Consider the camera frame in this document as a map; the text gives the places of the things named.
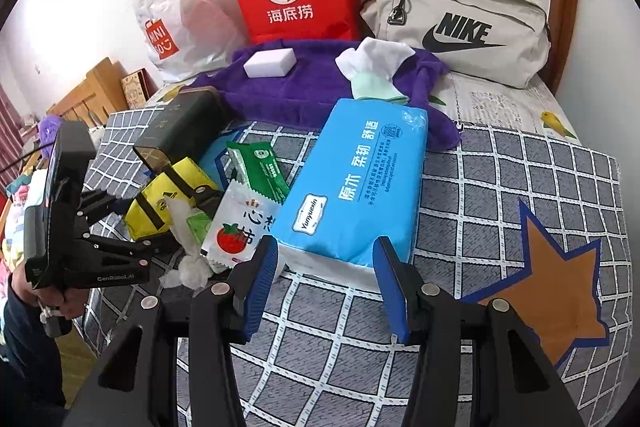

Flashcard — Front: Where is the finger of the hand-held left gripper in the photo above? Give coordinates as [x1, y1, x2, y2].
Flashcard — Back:
[80, 231, 162, 269]
[75, 189, 126, 225]

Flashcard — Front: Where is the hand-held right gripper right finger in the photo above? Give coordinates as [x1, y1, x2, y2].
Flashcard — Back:
[372, 236, 586, 427]

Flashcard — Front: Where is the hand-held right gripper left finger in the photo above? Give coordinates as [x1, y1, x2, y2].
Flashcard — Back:
[62, 236, 280, 427]

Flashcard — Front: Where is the white packet with tomato print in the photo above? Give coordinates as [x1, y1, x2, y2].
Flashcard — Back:
[200, 184, 281, 273]

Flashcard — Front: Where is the white tissue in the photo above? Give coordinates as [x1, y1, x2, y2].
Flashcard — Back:
[160, 194, 216, 290]

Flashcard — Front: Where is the yellow small bag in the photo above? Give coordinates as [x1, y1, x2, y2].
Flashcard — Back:
[124, 157, 223, 242]

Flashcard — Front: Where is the blue tissue pack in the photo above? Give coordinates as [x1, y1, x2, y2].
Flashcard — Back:
[272, 98, 430, 280]

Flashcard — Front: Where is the green snack packet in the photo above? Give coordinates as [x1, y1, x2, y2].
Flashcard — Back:
[225, 141, 292, 206]

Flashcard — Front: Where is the dark green tin box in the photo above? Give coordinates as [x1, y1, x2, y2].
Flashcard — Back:
[134, 86, 232, 172]

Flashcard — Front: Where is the green tissue pack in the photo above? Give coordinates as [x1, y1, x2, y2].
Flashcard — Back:
[336, 38, 416, 102]

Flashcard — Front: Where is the person's left hand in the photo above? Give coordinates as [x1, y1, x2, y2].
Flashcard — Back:
[10, 264, 83, 323]

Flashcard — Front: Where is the purple fluffy toy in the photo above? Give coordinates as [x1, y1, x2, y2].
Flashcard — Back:
[37, 116, 63, 148]

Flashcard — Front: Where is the red striped curtain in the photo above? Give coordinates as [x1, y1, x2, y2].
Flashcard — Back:
[0, 82, 26, 188]

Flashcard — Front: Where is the small green packet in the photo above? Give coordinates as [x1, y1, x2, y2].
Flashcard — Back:
[186, 212, 213, 250]

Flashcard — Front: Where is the brown cardboard box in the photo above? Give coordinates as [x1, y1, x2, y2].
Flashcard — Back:
[47, 57, 128, 128]

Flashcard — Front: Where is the patterned brown box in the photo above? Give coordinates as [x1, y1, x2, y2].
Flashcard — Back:
[121, 69, 151, 110]

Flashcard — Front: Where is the grey checked quilt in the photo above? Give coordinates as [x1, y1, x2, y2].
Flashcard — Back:
[80, 109, 628, 427]

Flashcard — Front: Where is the white plastic shopping bag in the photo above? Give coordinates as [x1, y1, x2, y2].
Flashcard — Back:
[125, 0, 248, 84]

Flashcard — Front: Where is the purple towel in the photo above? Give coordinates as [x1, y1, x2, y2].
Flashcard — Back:
[192, 39, 463, 151]

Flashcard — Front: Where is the white printed bed sheet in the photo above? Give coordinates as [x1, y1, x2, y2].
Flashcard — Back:
[145, 72, 581, 142]

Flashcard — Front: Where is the white sponge block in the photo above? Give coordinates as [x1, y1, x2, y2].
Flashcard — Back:
[243, 48, 296, 78]

